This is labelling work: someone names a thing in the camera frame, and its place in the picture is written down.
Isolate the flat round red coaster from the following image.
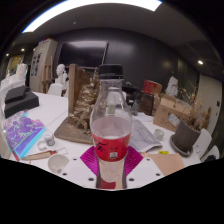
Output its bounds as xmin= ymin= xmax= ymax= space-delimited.
xmin=99 ymin=178 xmax=118 ymax=190

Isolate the black wall screen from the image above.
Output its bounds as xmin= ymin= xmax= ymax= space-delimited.
xmin=57 ymin=40 xmax=109 ymax=69

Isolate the colourful purple painting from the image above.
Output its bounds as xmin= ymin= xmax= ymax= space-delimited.
xmin=3 ymin=111 xmax=46 ymax=159

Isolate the brown wooden sculpture model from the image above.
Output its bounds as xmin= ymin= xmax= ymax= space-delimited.
xmin=53 ymin=63 xmax=101 ymax=145

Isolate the small white jar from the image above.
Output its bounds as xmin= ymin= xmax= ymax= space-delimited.
xmin=153 ymin=128 xmax=165 ymax=141

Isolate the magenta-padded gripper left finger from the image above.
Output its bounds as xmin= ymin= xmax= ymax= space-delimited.
xmin=60 ymin=145 xmax=100 ymax=189

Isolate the black flat box stack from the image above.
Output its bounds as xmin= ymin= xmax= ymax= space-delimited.
xmin=3 ymin=84 xmax=40 ymax=119

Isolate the white plaster statue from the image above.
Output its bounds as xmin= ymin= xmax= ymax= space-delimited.
xmin=165 ymin=75 xmax=181 ymax=98

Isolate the brown cardboard box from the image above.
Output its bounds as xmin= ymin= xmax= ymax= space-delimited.
xmin=152 ymin=93 xmax=188 ymax=133

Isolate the wooden easel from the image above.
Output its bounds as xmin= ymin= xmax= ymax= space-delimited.
xmin=41 ymin=56 xmax=54 ymax=93

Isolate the ceiling light strip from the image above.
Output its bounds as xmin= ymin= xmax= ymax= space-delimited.
xmin=21 ymin=0 xmax=163 ymax=34

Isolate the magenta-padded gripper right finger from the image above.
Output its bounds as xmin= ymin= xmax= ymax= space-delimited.
xmin=125 ymin=146 xmax=165 ymax=189

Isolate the red box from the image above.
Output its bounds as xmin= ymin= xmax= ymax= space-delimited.
xmin=142 ymin=79 xmax=163 ymax=96

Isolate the silver-lidded paint jar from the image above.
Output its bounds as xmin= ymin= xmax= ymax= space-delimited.
xmin=43 ymin=131 xmax=56 ymax=147

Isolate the potted dry plant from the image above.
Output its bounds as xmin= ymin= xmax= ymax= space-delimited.
xmin=169 ymin=96 xmax=213 ymax=158

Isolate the clear red-labelled drink bottle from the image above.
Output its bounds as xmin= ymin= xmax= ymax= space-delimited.
xmin=89 ymin=63 xmax=133 ymax=190

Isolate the white plaster bust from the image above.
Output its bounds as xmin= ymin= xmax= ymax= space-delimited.
xmin=54 ymin=63 xmax=69 ymax=89

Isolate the white chair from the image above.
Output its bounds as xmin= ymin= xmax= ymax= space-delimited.
xmin=47 ymin=83 xmax=64 ymax=98
xmin=194 ymin=128 xmax=213 ymax=158
xmin=201 ymin=145 xmax=221 ymax=163

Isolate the grey printed newspaper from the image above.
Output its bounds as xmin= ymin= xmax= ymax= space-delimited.
xmin=128 ymin=118 xmax=164 ymax=154

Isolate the white cabinet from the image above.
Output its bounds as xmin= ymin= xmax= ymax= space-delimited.
xmin=29 ymin=38 xmax=58 ymax=94

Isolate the wooden stick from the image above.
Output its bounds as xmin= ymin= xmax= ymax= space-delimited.
xmin=21 ymin=148 xmax=68 ymax=162

